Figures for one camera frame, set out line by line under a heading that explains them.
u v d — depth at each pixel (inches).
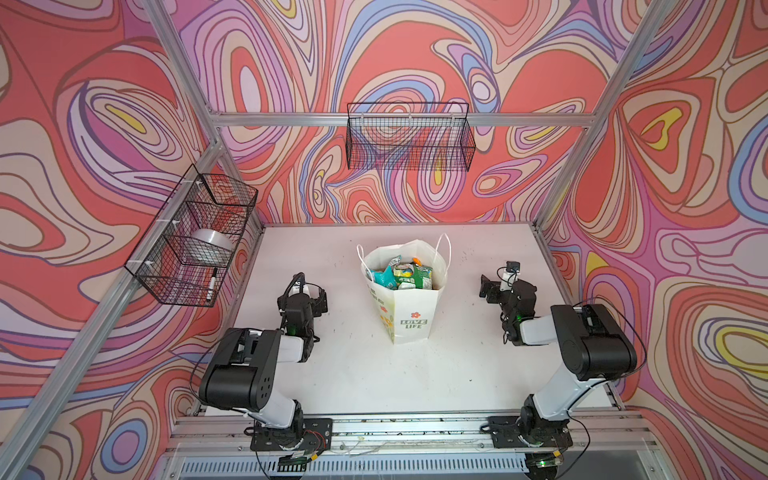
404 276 30.6
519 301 29.1
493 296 34.3
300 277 28.5
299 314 27.9
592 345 18.9
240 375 17.7
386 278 30.9
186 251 28.5
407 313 30.2
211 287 28.3
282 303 28.5
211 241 28.7
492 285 34.0
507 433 28.9
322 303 34.2
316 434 28.8
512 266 32.4
